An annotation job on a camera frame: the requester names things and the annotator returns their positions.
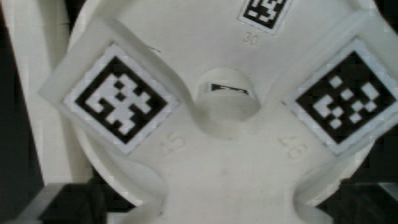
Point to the white cross-shaped table base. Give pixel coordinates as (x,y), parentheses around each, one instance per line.
(237,150)

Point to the white round table top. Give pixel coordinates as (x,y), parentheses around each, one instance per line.
(196,36)

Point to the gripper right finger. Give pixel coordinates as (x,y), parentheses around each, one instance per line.
(363,203)

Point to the white front fence bar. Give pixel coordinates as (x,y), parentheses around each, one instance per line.
(38,26)

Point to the white cylindrical table leg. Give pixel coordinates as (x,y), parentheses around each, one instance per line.
(226,97)

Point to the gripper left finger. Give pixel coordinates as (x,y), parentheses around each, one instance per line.
(74,203)

